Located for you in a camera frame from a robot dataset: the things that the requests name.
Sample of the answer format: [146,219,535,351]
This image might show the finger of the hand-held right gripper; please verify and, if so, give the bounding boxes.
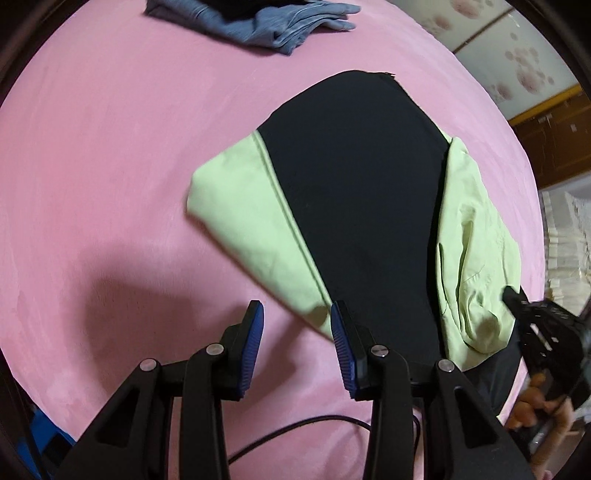
[502,285,557,337]

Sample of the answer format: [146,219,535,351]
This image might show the green and black hooded jacket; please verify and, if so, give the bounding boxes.
[186,70,528,417]

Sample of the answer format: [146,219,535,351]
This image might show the person's right forearm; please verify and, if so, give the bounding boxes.
[529,406,578,480]

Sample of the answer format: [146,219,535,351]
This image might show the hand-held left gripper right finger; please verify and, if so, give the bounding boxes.
[329,300,532,480]

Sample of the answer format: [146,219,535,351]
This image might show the white lace cloth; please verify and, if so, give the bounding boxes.
[538,180,591,319]

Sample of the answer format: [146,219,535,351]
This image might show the folded navy and red garment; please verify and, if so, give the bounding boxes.
[205,0,320,21]

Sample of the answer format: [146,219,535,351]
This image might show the person's right hand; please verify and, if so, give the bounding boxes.
[508,373,561,432]

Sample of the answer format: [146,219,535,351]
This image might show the black cable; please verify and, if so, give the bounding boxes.
[225,413,422,468]

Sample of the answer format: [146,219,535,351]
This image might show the pink bed sheet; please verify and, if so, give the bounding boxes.
[0,0,546,480]

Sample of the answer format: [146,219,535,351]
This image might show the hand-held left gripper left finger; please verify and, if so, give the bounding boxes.
[58,300,265,480]

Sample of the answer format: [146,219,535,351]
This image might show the folded blue denim jeans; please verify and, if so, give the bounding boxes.
[145,0,362,56]

